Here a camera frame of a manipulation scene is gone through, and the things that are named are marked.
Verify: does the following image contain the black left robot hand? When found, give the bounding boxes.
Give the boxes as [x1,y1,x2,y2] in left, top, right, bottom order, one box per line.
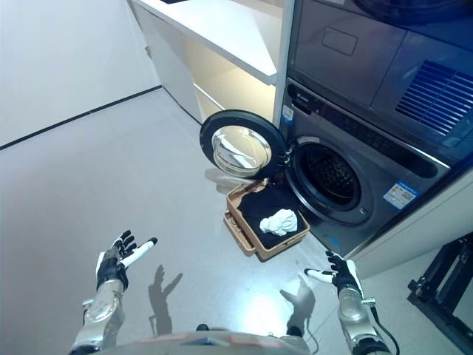
[95,229,159,293]

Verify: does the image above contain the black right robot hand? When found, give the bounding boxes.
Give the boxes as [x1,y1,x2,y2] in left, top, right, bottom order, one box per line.
[303,249,363,291]

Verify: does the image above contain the tan plastic laundry basket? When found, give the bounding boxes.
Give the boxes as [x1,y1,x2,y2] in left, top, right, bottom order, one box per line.
[222,178,310,262]

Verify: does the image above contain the grey front-load washing machine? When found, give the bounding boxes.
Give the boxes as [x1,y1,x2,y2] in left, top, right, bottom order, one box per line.
[277,76,451,259]

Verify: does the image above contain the round washing machine door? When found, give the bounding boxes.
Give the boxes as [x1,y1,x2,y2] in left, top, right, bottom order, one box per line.
[199,109,287,181]

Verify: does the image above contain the white crumpled garment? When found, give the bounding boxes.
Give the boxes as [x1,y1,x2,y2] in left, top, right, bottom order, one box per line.
[259,209,299,237]

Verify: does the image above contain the blue energy label sticker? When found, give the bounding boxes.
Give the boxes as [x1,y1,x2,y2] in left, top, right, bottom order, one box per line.
[382,180,418,206]

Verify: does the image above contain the black garment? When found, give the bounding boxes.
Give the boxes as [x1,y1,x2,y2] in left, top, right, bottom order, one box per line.
[238,187,308,249]

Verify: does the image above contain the silver robot torso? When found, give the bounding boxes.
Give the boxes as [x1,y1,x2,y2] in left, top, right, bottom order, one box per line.
[106,328,311,355]

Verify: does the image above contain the grey dryer with vent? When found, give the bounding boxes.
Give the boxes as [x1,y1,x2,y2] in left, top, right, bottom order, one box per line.
[286,0,473,168]

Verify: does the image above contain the white shelf cabinet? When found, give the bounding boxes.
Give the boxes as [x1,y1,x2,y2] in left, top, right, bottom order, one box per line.
[127,0,296,129]

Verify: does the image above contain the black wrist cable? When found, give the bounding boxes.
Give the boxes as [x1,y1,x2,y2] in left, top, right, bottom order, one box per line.
[369,302,402,355]

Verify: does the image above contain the black metal frame stand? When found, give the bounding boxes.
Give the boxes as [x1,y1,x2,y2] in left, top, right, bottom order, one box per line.
[406,231,473,354]

